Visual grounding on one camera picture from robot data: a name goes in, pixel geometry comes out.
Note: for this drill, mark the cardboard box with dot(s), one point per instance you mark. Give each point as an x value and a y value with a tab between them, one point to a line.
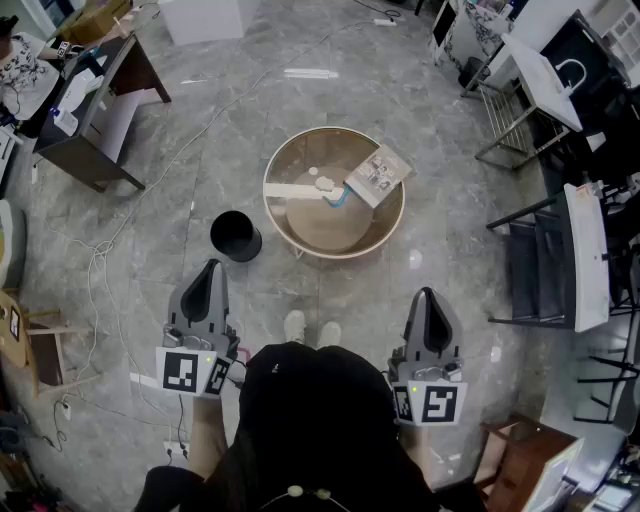
97	20

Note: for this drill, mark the white box device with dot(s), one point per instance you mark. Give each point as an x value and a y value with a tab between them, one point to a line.
77	90

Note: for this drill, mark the white square cabinet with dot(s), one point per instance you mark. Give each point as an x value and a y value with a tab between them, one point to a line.
205	20

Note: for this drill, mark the person's right white shoe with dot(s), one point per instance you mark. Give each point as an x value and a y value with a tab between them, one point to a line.
330	334

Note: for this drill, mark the black shelf rack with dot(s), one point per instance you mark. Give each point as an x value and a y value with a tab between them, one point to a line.
537	270

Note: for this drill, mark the person's right forearm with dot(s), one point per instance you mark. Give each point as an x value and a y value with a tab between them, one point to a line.
417	450

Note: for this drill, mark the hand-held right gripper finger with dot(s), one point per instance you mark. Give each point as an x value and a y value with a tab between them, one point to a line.
454	335
414	325

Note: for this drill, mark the pale green sofa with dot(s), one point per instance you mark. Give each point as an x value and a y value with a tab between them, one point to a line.
11	240

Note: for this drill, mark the person's white shoe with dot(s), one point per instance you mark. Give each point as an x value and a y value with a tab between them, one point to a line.
330	334
295	327

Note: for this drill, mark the black waste bin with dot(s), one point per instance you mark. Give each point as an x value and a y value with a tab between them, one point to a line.
235	235

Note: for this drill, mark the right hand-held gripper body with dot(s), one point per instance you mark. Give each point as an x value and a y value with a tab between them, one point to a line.
437	400

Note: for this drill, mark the round glass coffee table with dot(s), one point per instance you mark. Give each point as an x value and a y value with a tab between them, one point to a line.
300	150

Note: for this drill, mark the white faucet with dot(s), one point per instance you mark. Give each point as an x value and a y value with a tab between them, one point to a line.
580	70

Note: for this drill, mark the person's left white shoe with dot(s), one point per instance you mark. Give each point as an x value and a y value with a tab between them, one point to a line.
295	327

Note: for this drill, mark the grey picture book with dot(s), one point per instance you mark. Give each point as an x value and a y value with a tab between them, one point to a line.
378	173

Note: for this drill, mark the wooden stool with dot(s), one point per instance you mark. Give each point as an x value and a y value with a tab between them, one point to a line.
47	350

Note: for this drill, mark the marble pattern cabinet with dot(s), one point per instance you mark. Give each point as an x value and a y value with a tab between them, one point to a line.
470	30

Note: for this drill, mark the white paper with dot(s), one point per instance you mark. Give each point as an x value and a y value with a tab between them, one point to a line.
325	184

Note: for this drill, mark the white power strip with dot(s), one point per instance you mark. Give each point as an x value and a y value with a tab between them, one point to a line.
66	410
384	21
175	448

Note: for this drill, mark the small black bin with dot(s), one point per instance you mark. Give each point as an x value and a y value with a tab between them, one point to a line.
470	72

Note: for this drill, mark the small white device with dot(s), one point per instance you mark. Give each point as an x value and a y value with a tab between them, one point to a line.
65	121

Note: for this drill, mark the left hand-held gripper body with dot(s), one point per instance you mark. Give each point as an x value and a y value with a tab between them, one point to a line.
185	375

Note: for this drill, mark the blue plastic item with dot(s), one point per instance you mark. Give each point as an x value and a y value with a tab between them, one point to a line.
340	197

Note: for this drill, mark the person's left forearm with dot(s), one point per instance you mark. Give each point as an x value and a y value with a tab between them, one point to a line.
210	435

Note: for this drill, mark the round wooden side table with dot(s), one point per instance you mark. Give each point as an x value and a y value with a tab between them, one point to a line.
10	325

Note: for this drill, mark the dark wooden desk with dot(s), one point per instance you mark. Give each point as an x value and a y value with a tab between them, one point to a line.
107	105

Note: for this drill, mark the person's black clothing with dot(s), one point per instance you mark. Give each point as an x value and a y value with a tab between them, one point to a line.
310	425

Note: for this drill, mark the brown wooden cabinet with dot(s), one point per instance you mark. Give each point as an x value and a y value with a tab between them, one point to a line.
530	455

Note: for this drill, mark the black metal chair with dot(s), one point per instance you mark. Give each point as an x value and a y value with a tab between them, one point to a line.
610	370

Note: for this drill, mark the white sink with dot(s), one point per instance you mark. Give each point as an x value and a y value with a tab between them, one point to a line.
537	75

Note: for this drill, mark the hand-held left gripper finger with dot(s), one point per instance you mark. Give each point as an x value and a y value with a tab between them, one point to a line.
223	305
176	302

